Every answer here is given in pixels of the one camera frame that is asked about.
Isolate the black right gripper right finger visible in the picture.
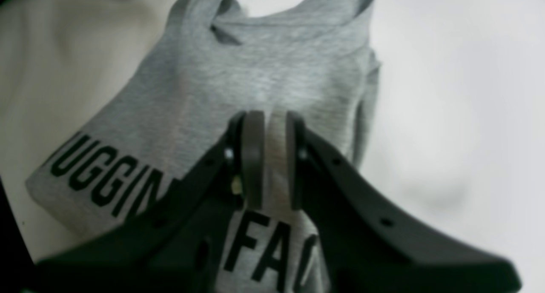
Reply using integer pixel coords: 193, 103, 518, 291
286, 111, 522, 293

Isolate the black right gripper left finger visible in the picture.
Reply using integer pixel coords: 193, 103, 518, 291
37, 111, 265, 293

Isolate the grey t-shirt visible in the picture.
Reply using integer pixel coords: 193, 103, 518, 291
26, 0, 380, 293

